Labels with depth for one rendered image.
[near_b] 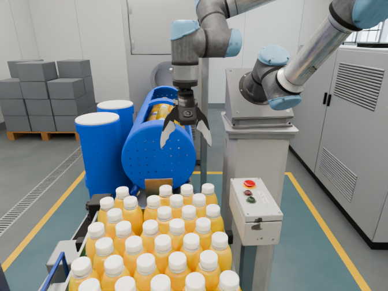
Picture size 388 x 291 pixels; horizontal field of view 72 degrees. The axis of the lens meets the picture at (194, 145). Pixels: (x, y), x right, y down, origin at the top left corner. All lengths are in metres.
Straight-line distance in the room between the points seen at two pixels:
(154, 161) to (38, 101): 3.84
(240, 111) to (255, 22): 4.98
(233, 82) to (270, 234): 0.76
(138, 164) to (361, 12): 0.83
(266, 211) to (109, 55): 5.82
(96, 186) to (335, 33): 1.61
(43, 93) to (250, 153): 3.85
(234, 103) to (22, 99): 4.02
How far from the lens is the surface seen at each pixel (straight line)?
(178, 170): 1.04
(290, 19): 6.30
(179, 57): 0.73
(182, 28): 0.73
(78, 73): 4.81
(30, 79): 4.72
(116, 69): 6.31
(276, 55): 1.13
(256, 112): 1.23
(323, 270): 2.27
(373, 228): 2.48
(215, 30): 0.77
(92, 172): 1.89
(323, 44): 0.92
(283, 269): 2.18
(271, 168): 1.30
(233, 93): 1.26
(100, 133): 1.77
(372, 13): 0.85
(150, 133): 0.98
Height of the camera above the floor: 1.52
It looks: 22 degrees down
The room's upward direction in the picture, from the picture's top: straight up
